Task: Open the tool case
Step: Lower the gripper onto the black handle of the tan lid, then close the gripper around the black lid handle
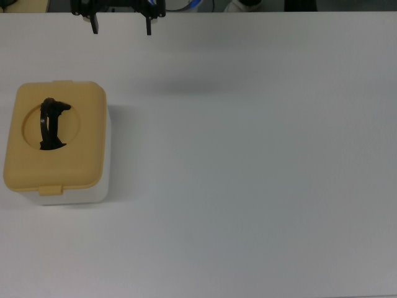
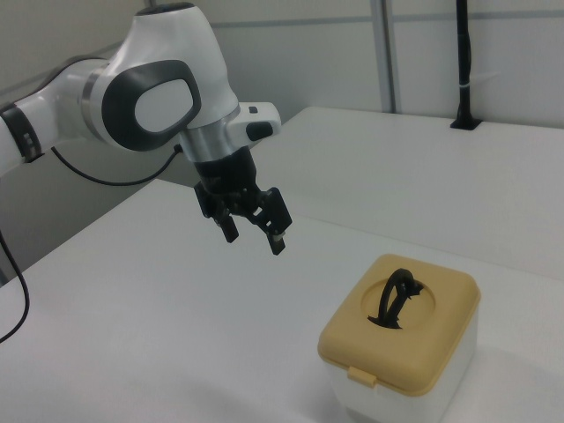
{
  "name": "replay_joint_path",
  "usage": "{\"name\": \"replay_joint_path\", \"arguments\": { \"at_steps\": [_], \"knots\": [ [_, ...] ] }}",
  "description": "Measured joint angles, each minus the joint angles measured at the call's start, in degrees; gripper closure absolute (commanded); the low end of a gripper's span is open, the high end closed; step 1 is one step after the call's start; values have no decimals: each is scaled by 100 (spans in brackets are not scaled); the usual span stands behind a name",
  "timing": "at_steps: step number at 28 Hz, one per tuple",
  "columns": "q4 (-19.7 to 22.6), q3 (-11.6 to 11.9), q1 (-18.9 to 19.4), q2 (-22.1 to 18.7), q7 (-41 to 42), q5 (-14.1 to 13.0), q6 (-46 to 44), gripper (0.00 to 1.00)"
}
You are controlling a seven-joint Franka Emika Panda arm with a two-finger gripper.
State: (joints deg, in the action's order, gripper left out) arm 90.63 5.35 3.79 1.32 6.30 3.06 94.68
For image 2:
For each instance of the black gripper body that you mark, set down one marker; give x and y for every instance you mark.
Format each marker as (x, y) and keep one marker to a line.
(227, 174)

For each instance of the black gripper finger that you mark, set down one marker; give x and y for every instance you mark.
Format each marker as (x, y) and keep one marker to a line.
(225, 220)
(275, 211)

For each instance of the tan plastic case lid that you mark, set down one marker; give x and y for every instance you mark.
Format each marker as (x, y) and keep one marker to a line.
(396, 357)

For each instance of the black stand pole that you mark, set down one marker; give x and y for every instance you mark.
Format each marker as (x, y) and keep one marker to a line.
(463, 53)

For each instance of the grey partition panel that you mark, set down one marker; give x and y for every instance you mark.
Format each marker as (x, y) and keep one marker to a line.
(515, 44)

